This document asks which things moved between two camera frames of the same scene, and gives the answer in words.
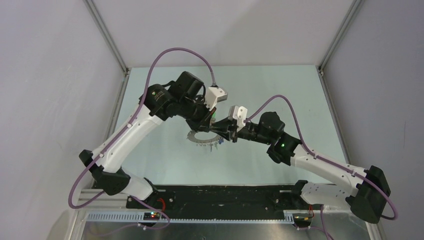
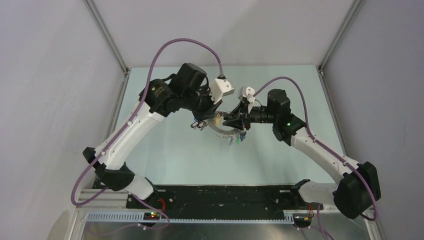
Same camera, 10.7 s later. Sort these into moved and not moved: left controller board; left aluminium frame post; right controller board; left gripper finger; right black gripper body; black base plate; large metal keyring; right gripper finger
Moved: right gripper finger; right black gripper body; left gripper finger; large metal keyring
Not moved: black base plate; right controller board; left controller board; left aluminium frame post
